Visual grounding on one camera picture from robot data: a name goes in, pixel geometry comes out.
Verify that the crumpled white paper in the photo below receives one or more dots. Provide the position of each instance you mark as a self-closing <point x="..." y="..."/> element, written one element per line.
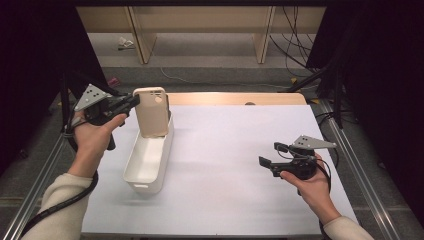
<point x="125" y="42"/>

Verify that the aluminium floor rail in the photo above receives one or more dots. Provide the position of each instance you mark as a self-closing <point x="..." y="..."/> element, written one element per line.
<point x="36" y="193"/>
<point x="360" y="173"/>

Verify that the person's right hand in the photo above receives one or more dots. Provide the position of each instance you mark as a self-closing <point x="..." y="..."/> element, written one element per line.
<point x="315" y="195"/>

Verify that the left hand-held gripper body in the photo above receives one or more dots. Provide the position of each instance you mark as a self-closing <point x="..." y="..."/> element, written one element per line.
<point x="91" y="96"/>

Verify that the white storage box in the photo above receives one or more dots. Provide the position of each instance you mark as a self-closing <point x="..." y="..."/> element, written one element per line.
<point x="148" y="160"/>

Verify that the beige phone case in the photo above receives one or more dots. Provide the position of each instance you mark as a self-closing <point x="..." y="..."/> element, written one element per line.
<point x="151" y="115"/>

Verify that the person's left hand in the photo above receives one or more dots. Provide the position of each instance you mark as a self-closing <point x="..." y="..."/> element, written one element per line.
<point x="90" y="143"/>

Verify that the pink object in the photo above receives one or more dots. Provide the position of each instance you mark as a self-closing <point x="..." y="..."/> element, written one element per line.
<point x="114" y="81"/>

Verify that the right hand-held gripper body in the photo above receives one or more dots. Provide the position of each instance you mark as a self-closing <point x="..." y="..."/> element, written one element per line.
<point x="313" y="142"/>

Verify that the wooden shelf unit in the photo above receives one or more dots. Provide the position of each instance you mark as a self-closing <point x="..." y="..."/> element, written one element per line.
<point x="200" y="20"/>

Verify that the white table mat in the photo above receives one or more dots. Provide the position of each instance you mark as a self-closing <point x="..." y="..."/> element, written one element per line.
<point x="226" y="150"/>

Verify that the dark curtain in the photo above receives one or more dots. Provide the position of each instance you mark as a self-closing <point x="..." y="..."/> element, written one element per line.
<point x="33" y="66"/>
<point x="383" y="83"/>

